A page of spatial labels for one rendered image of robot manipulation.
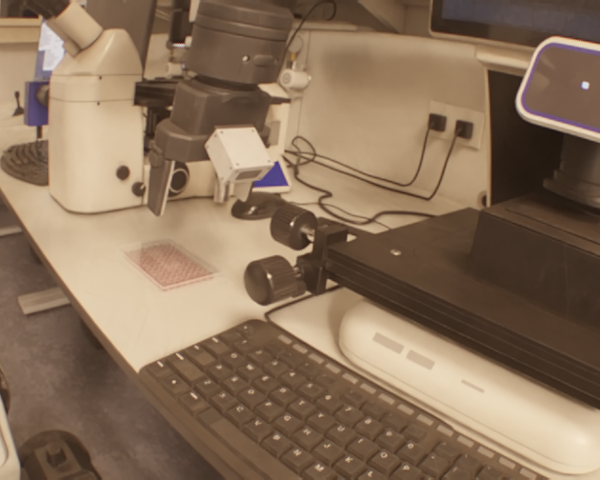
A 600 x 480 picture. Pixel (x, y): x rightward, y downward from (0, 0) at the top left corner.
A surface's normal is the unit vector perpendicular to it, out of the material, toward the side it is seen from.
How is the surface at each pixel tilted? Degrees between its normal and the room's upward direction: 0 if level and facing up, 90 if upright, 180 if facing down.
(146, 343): 0
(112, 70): 86
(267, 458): 5
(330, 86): 90
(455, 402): 84
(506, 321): 0
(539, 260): 90
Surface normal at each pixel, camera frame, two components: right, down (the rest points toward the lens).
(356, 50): -0.70, 0.17
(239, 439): 0.05, -0.91
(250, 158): 0.56, -0.48
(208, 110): 0.67, 0.51
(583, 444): -0.20, -0.17
